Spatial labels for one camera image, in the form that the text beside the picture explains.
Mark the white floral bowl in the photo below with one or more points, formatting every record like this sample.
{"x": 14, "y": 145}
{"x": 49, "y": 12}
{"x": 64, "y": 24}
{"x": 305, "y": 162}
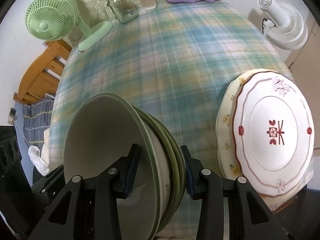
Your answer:
{"x": 176, "y": 166}
{"x": 163, "y": 154}

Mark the white cloth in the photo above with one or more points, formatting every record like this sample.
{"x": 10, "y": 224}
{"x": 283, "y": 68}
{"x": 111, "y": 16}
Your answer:
{"x": 40, "y": 164}

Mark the large green rimmed bowl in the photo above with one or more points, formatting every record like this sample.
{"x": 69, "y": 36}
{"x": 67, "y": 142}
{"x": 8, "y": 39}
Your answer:
{"x": 102, "y": 131}

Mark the glass jar black lid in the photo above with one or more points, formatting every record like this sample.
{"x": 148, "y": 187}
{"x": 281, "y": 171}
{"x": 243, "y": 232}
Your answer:
{"x": 124, "y": 10}

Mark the wooden bed headboard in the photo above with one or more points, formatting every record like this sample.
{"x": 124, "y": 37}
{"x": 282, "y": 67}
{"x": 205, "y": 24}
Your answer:
{"x": 42, "y": 76}

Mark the white standing fan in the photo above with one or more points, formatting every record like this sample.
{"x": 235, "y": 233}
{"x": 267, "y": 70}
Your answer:
{"x": 284, "y": 25}

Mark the cream plate yellow flowers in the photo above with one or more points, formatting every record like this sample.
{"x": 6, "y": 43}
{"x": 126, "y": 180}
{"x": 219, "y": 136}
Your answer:
{"x": 225, "y": 151}

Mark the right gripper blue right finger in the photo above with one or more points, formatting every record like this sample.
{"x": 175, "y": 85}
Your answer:
{"x": 194, "y": 182}

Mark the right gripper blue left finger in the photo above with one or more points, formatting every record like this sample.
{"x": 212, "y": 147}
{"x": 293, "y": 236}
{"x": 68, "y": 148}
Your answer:
{"x": 127, "y": 172}

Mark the wall socket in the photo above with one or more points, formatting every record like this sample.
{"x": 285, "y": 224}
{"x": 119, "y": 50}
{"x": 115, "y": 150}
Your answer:
{"x": 12, "y": 116}

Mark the grey plaid pillow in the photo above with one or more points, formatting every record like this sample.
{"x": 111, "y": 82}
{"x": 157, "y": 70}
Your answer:
{"x": 36, "y": 119}

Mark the green desk fan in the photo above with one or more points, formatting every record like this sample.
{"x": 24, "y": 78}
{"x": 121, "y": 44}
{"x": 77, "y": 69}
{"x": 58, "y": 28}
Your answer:
{"x": 52, "y": 20}

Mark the white plate red pattern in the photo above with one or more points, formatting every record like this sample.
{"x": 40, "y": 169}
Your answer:
{"x": 273, "y": 133}

